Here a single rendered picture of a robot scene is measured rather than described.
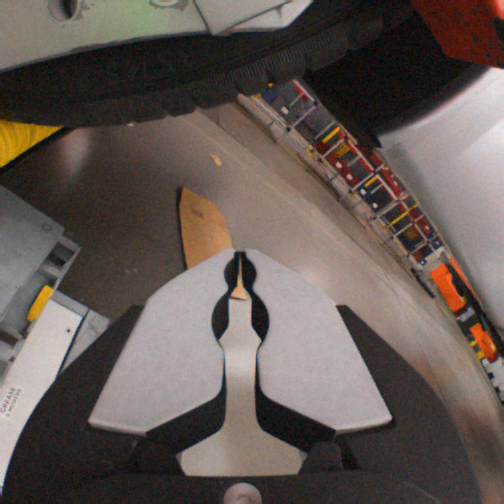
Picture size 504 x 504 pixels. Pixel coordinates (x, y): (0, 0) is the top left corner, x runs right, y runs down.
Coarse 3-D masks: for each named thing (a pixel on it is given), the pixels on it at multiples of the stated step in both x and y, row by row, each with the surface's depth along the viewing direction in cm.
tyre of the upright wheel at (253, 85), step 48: (336, 0) 15; (384, 0) 15; (144, 48) 17; (192, 48) 17; (240, 48) 17; (288, 48) 17; (336, 48) 18; (0, 96) 18; (48, 96) 19; (96, 96) 19; (144, 96) 19; (192, 96) 19
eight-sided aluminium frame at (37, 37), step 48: (0, 0) 9; (48, 0) 9; (96, 0) 9; (144, 0) 9; (192, 0) 10; (240, 0) 9; (288, 0) 9; (0, 48) 10; (48, 48) 10; (96, 48) 14
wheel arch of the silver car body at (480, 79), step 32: (384, 32) 38; (416, 32) 31; (352, 64) 41; (384, 64) 33; (416, 64) 27; (448, 64) 23; (480, 64) 19; (352, 96) 32; (384, 96) 27; (416, 96) 23; (448, 96) 20; (384, 128) 23; (416, 128) 22
